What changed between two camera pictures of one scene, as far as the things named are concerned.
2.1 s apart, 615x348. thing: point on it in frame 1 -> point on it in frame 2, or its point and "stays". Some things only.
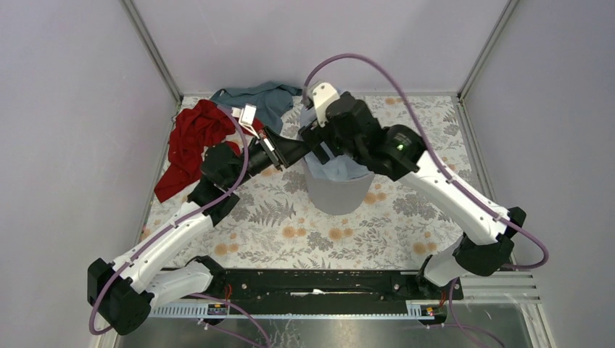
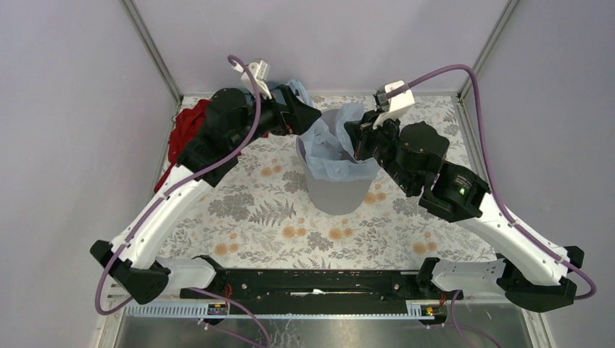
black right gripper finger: x=313 y=142 -> x=354 y=129
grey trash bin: x=331 y=196 stays
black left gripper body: x=257 y=159 -> x=273 y=119
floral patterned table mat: x=405 y=222 stays
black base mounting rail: x=323 y=285 stays
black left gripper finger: x=289 y=150 -> x=302 y=115
